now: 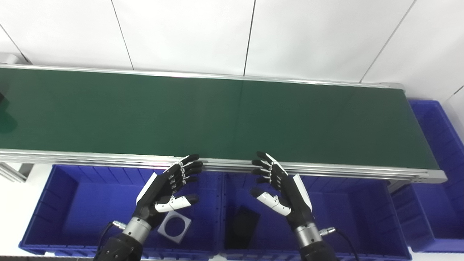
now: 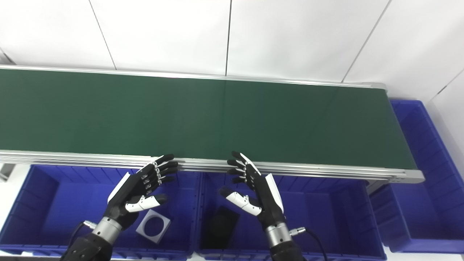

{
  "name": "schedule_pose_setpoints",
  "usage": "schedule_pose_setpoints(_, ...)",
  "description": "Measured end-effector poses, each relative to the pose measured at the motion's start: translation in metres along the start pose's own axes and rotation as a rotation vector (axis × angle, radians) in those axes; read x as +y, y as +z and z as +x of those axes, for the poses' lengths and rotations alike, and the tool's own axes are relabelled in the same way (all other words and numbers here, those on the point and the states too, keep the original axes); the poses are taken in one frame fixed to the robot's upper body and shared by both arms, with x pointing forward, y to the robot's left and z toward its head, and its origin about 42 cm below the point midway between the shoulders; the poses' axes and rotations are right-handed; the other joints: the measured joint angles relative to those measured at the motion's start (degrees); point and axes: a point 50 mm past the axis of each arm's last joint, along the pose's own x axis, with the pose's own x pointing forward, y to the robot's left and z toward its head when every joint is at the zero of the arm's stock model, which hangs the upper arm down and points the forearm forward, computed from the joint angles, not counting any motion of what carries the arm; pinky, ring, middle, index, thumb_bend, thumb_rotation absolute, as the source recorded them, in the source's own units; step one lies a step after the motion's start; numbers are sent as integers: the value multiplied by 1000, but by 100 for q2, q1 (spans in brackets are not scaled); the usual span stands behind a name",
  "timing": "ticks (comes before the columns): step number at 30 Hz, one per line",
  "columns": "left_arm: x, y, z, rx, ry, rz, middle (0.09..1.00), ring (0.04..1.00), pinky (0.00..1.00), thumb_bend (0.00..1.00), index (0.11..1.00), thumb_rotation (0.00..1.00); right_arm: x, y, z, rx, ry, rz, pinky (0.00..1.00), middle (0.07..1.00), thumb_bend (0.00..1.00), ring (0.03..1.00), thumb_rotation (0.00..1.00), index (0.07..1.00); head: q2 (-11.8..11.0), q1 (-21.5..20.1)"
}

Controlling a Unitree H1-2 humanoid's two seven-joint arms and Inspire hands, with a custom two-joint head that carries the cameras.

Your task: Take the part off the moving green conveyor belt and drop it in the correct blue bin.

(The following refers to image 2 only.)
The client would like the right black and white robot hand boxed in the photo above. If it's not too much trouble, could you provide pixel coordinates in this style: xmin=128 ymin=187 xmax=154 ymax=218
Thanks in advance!
xmin=219 ymin=151 xmax=293 ymax=249

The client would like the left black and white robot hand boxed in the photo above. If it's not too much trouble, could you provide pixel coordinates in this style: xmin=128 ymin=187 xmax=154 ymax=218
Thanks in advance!
xmin=91 ymin=154 xmax=179 ymax=243

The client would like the blue plastic bin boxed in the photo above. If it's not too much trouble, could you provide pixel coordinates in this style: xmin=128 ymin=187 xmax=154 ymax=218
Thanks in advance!
xmin=370 ymin=100 xmax=464 ymax=254
xmin=0 ymin=164 xmax=202 ymax=260
xmin=196 ymin=170 xmax=388 ymax=261

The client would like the aluminium conveyor leg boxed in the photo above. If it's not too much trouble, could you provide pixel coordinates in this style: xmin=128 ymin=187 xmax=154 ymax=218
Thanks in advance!
xmin=0 ymin=164 xmax=16 ymax=182
xmin=366 ymin=180 xmax=390 ymax=194

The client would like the white square plate with hole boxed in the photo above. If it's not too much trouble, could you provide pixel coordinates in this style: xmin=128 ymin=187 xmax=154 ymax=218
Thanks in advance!
xmin=136 ymin=209 xmax=171 ymax=244

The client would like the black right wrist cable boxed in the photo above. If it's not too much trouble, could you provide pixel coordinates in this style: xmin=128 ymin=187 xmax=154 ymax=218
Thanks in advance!
xmin=289 ymin=226 xmax=329 ymax=261

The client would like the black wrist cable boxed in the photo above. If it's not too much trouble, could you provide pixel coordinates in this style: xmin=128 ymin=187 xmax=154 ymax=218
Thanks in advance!
xmin=289 ymin=226 xmax=329 ymax=261
xmin=69 ymin=220 xmax=96 ymax=247

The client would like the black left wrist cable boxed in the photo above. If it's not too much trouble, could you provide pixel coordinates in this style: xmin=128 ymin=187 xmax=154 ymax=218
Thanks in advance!
xmin=69 ymin=220 xmax=96 ymax=247

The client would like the green conveyor with aluminium frame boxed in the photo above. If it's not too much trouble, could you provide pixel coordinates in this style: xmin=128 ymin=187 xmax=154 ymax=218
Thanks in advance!
xmin=0 ymin=65 xmax=425 ymax=184

